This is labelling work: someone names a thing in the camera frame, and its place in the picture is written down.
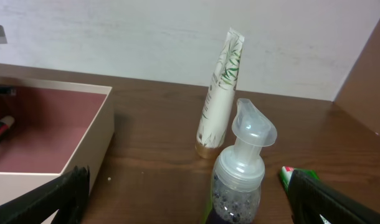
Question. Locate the blue disposable razor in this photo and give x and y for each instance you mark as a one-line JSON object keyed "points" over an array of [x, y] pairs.
{"points": [[7, 90]]}

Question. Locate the clear foam pump bottle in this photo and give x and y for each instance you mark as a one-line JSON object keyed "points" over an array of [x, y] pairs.
{"points": [[239, 169]]}

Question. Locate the white square box pink inside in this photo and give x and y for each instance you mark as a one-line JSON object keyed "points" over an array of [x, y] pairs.
{"points": [[58, 126]]}

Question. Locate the green soap bar pack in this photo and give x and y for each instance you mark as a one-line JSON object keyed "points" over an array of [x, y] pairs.
{"points": [[286, 172]]}

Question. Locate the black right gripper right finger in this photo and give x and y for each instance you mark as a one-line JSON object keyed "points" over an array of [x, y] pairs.
{"points": [[312, 202]]}

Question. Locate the white leaf-print lotion tube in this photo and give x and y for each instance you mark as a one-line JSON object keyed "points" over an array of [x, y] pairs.
{"points": [[217, 107]]}

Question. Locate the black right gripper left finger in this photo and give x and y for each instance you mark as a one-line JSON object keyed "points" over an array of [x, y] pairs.
{"points": [[66, 197]]}

